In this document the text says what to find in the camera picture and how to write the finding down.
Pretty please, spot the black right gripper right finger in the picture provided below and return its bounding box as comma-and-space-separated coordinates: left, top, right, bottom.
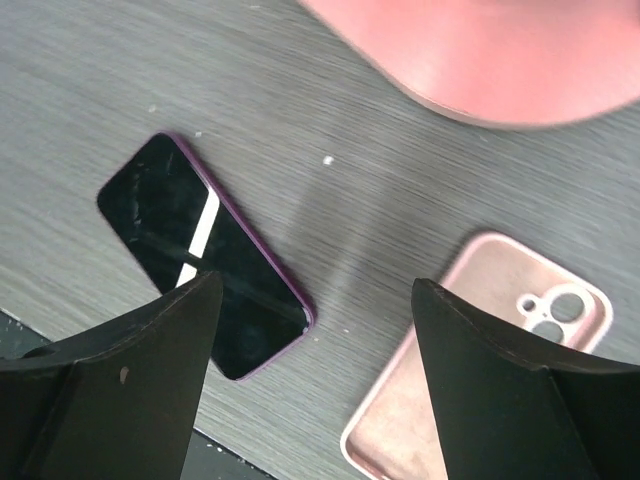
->
411, 279, 639, 479

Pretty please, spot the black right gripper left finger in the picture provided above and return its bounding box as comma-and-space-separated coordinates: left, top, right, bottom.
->
1, 272, 222, 479

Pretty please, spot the pink phone case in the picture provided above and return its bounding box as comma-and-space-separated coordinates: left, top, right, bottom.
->
340, 232, 613, 479

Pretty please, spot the purple smartphone black screen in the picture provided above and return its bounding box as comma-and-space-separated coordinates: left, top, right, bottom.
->
96, 132, 315, 381

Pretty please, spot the pink three-tier wooden shelf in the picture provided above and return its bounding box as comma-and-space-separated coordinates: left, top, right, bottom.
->
306, 0, 639, 130

